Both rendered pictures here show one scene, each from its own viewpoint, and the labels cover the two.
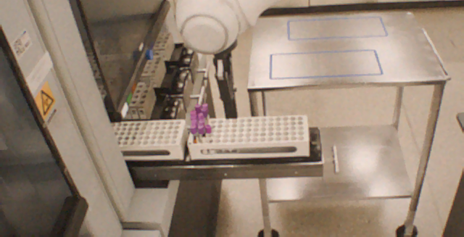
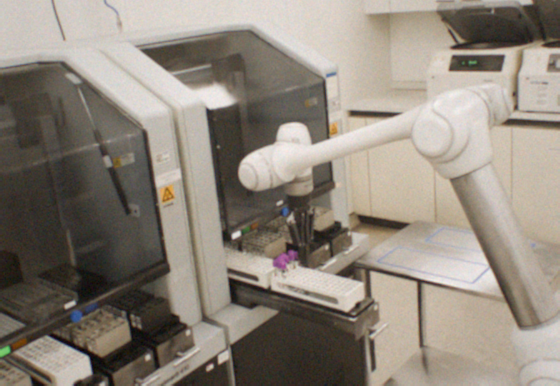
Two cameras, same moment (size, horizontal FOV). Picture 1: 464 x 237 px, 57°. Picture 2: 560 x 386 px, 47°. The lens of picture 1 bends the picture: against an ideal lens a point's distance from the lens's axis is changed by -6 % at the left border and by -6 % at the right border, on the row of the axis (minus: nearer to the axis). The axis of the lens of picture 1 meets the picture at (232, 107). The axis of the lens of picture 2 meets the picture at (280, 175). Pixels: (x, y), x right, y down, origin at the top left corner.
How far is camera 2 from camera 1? 118 cm
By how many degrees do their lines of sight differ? 35
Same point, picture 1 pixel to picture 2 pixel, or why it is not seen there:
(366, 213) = not seen: outside the picture
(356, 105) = not seen: outside the picture
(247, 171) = (302, 310)
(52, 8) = (193, 146)
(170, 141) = (262, 271)
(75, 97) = (193, 205)
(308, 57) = (424, 256)
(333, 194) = not seen: outside the picture
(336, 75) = (432, 273)
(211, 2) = (254, 157)
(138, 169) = (236, 286)
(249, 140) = (311, 285)
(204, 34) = (246, 175)
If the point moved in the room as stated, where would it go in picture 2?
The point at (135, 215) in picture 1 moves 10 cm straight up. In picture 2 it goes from (217, 317) to (212, 288)
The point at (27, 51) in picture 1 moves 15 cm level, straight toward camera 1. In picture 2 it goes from (164, 162) to (152, 177)
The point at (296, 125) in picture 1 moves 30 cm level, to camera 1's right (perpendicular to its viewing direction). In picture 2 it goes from (350, 286) to (449, 302)
